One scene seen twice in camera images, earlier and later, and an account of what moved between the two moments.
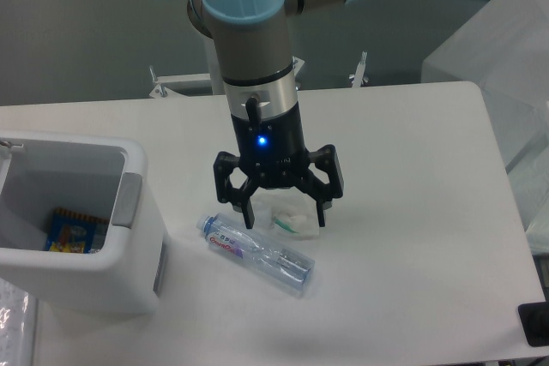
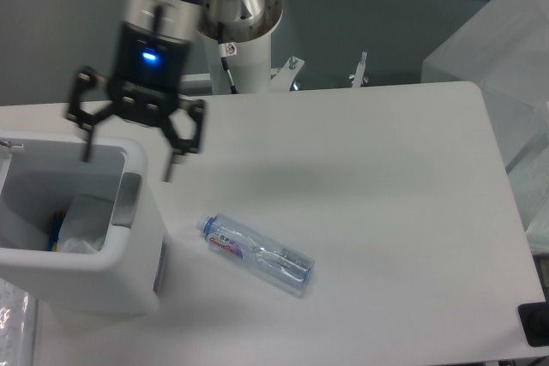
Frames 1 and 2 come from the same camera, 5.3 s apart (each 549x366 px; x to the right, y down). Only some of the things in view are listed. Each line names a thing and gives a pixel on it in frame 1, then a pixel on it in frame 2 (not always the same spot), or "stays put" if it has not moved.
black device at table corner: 534,322 stays put
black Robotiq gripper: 273,153 -> 146,82
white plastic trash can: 79,222 stays put
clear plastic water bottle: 289,268 stays put
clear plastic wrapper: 286,213 -> 85,225
